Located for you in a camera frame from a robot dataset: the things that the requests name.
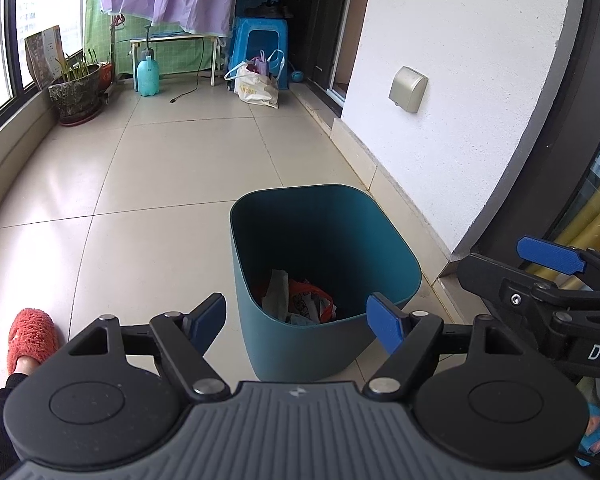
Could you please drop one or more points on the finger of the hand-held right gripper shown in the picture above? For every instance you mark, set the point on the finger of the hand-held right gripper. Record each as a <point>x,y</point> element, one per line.
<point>485,275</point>
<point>550,255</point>

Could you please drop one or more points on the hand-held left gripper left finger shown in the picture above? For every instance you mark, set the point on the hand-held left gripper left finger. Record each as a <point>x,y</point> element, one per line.
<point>210,317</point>

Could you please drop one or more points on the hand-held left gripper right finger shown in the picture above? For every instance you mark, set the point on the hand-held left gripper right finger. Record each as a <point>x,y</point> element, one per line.
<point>385,325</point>

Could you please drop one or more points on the white knotted plastic bag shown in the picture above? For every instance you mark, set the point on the white knotted plastic bag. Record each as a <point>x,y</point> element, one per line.
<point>279,290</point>

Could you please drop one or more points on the white wrapper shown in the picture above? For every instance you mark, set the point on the white wrapper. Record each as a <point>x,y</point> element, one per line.
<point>305,307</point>

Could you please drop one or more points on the red plastic bag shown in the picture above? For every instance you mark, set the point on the red plastic bag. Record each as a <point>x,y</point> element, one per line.
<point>310,290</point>

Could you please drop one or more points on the dark teal trash bin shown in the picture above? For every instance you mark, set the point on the dark teal trash bin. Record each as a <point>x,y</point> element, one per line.
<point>300,350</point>

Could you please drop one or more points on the blue sandal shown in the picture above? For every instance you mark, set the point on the blue sandal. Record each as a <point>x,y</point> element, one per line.
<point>586,444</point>

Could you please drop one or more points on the red fuzzy slipper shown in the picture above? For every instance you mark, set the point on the red fuzzy slipper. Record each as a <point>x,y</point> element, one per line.
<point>32,335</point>

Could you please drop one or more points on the person's left leg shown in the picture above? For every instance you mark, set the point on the person's left leg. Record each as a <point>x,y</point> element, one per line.
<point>0,410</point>

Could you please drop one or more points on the white shopping bag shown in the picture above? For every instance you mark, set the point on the white shopping bag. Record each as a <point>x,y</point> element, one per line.
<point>252,90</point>

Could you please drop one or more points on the teal spray bottle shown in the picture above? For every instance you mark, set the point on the teal spray bottle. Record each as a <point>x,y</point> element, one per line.
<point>147,77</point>

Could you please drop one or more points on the blue ball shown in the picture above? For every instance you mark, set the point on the blue ball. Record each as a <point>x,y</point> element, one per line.
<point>297,76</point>

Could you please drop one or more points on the purple bag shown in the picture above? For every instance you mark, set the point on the purple bag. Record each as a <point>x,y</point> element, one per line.
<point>259,65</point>

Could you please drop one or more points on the large patterned flower pot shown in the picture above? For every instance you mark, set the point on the large patterned flower pot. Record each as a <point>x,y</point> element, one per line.
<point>75,97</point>

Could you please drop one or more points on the small orange flower pot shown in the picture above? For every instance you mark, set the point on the small orange flower pot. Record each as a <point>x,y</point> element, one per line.
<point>105,75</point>

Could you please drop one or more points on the white low bench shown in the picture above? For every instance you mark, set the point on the white low bench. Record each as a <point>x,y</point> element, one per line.
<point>180,37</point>

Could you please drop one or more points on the blue plastic stool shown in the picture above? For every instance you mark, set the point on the blue plastic stool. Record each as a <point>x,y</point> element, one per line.
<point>257,25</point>

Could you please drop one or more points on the dark sliding door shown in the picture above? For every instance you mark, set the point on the dark sliding door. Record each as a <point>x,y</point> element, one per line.
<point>330,20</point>

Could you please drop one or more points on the green hanging cloth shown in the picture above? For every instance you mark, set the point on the green hanging cloth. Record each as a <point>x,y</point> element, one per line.
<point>95,35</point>

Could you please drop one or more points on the clothes hanger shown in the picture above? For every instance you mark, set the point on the clothes hanger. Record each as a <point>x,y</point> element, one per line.
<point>118,21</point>

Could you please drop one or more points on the brown cardboard sheet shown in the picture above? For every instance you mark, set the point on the brown cardboard sheet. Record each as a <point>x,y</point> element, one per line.
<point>42,55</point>

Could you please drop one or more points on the grey wall socket cover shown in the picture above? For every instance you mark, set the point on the grey wall socket cover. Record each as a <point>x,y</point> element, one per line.
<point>407,90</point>

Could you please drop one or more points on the black window frame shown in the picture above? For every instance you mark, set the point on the black window frame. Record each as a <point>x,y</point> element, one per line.
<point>11,20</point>

